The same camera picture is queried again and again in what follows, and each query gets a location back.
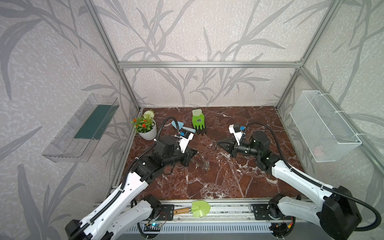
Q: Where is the round metal key organizer ring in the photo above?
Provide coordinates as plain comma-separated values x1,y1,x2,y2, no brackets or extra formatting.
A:
191,152,211,172

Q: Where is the clear acrylic wall shelf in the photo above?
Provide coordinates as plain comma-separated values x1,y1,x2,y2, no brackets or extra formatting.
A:
42,94,120,163

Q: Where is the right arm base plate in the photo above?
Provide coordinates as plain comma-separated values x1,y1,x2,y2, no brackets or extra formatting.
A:
250,204,292,221

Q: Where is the green shovel wooden handle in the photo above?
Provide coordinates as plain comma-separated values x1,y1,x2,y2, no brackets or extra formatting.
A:
174,201,211,218

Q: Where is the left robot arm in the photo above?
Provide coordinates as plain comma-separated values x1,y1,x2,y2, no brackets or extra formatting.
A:
65,129,198,240

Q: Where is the right wiring bundle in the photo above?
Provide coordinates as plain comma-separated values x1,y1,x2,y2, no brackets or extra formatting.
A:
269,220,296,239

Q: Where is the left circuit board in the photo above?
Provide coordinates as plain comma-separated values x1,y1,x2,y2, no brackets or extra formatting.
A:
143,222,165,233

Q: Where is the light blue trowel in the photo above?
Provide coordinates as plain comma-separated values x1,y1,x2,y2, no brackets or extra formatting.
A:
178,122,196,133

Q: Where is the white wire basket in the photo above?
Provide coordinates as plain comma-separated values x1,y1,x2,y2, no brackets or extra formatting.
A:
290,90,362,163

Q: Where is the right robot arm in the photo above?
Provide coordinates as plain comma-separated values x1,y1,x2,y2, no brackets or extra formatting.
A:
217,124,382,240

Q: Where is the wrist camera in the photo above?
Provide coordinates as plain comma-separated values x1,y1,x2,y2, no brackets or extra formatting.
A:
229,124,246,146
179,129,194,153

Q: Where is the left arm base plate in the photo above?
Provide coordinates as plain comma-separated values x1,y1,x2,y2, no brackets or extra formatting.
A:
150,204,175,222

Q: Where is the green work glove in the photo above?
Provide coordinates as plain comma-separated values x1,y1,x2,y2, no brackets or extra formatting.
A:
192,109,206,135

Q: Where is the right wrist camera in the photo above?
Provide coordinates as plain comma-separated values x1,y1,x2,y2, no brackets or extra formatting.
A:
229,124,246,146

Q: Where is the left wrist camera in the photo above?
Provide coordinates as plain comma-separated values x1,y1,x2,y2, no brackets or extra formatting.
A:
179,129,194,153

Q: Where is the potted flower plant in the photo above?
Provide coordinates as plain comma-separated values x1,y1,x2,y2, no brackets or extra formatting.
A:
131,110,157,141

